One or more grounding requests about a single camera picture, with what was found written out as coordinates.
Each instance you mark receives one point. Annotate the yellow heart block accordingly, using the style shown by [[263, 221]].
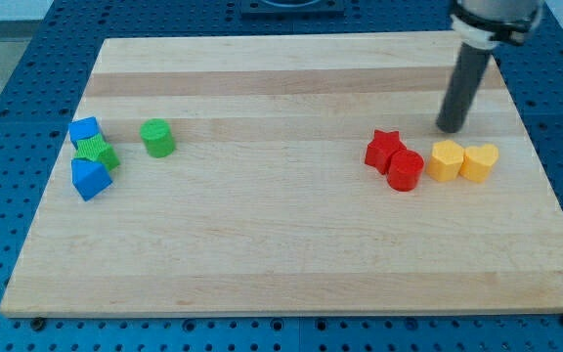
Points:
[[478, 162]]

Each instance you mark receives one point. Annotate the red star block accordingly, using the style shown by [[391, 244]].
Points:
[[381, 149]]

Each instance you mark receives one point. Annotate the red cylinder block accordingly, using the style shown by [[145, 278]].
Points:
[[405, 170]]

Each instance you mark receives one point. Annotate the green cylinder block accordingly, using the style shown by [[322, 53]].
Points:
[[157, 138]]

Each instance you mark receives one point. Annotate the yellow hexagon block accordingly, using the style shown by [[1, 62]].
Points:
[[445, 161]]

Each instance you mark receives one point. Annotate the green star block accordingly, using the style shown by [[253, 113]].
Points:
[[97, 149]]

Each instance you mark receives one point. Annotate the blue triangular prism block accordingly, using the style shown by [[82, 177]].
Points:
[[89, 178]]

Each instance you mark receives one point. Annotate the blue cube block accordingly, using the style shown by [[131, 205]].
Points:
[[83, 129]]

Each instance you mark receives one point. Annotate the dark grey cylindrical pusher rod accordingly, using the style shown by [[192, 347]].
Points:
[[466, 78]]

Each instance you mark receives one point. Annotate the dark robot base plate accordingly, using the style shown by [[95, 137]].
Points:
[[260, 8]]

